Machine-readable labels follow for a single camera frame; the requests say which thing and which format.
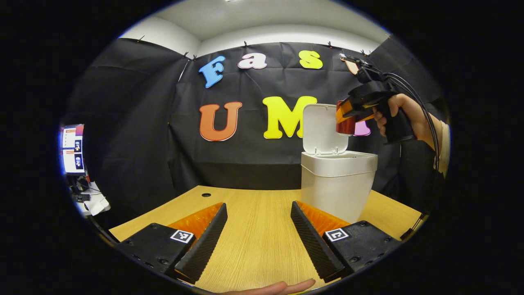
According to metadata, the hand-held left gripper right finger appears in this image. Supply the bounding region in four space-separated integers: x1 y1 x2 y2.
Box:
291 201 402 283

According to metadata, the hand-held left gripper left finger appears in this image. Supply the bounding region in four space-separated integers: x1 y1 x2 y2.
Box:
119 202 228 284

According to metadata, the red pop can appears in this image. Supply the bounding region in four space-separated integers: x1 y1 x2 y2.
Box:
337 117 357 136

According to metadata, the white desktop garbage bin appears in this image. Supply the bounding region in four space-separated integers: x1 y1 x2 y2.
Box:
301 104 378 224

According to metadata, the wooden desktop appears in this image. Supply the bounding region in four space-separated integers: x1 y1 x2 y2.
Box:
108 185 424 293

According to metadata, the white crumpled sheet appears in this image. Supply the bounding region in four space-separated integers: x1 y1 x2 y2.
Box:
76 180 111 216

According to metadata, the black desk edge clamp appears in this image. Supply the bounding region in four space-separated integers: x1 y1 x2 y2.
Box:
400 213 426 241

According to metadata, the black backdrop cloth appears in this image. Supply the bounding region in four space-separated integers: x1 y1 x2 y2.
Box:
61 35 451 230

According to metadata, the computer monitor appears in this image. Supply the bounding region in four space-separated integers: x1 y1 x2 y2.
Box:
61 124 86 176

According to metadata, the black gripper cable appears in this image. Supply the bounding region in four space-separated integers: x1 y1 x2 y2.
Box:
383 73 441 172

